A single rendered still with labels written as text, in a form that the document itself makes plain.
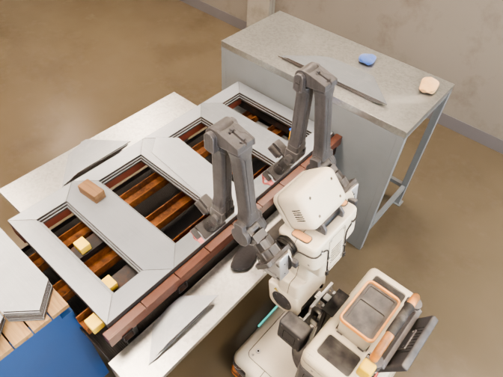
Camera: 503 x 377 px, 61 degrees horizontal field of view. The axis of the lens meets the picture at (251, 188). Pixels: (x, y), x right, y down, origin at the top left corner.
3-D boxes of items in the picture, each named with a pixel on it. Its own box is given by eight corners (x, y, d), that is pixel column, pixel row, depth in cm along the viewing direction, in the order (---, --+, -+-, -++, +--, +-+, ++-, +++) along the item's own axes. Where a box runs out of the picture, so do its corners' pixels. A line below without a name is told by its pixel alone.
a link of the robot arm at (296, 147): (305, 78, 142) (324, 65, 148) (292, 71, 145) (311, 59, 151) (291, 168, 174) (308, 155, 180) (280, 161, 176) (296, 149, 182)
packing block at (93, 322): (86, 325, 169) (83, 320, 166) (96, 316, 171) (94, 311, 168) (95, 334, 166) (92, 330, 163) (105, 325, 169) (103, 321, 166)
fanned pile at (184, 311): (129, 345, 173) (128, 341, 170) (199, 282, 194) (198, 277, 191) (150, 366, 168) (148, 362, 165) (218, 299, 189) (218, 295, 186)
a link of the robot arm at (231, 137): (234, 143, 115) (259, 126, 120) (200, 127, 122) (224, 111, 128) (248, 250, 144) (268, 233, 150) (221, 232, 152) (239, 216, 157)
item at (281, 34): (221, 46, 272) (221, 40, 269) (279, 16, 303) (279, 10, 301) (404, 138, 217) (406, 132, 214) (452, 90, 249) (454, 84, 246)
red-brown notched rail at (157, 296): (105, 340, 166) (102, 333, 161) (334, 141, 251) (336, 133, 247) (111, 347, 164) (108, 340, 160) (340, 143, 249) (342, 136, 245)
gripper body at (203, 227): (194, 227, 166) (199, 221, 159) (212, 212, 171) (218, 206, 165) (204, 240, 165) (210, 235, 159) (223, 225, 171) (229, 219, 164)
